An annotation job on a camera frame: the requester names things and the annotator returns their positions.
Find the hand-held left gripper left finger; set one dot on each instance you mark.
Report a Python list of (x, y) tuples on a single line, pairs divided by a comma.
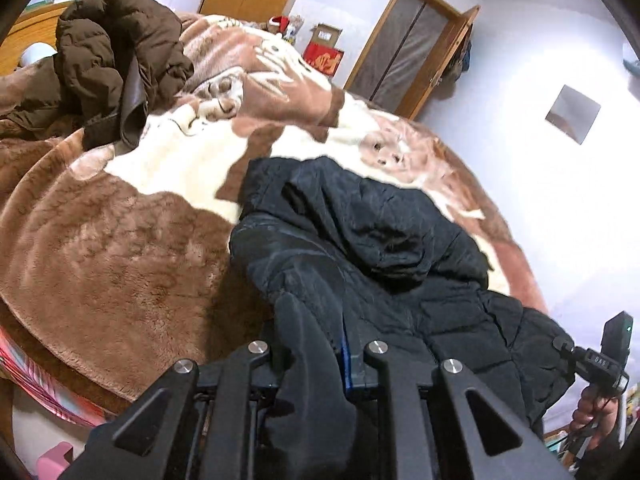
[(245, 375)]

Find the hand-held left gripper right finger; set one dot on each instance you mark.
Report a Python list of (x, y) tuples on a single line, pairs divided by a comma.
[(345, 365)]

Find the black puffer jacket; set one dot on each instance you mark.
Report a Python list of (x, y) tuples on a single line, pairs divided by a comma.
[(375, 240)]

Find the person's right forearm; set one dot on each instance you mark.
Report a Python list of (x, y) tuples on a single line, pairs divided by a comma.
[(607, 452)]

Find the person's right hand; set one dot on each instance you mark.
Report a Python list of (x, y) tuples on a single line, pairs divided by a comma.
[(592, 412)]

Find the brown printed fleece blanket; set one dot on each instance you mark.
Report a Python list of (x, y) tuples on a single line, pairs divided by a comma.
[(125, 260)]

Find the pink plastic item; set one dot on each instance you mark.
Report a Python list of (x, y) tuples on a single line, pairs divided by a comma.
[(55, 460)]

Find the striped bedsheet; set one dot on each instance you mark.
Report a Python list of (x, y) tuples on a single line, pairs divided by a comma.
[(30, 375)]

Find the red printed box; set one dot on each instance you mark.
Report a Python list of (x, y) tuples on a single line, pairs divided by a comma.
[(324, 59)]

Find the hanging bags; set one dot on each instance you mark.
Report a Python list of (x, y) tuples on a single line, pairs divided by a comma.
[(457, 60)]

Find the wooden screen door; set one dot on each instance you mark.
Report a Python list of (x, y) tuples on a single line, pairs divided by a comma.
[(410, 45)]

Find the open cardboard box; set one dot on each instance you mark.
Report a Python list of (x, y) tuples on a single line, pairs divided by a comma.
[(325, 35)]

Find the red santa hat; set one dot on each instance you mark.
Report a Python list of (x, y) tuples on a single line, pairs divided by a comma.
[(279, 24)]

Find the brown puffer jacket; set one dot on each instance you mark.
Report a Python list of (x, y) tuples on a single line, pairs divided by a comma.
[(100, 50)]

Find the white round object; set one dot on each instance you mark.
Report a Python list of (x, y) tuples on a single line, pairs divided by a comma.
[(37, 54)]

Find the wooden headboard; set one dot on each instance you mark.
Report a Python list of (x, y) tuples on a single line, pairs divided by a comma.
[(20, 35)]

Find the grey wall panel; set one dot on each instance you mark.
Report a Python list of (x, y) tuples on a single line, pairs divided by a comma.
[(572, 114)]

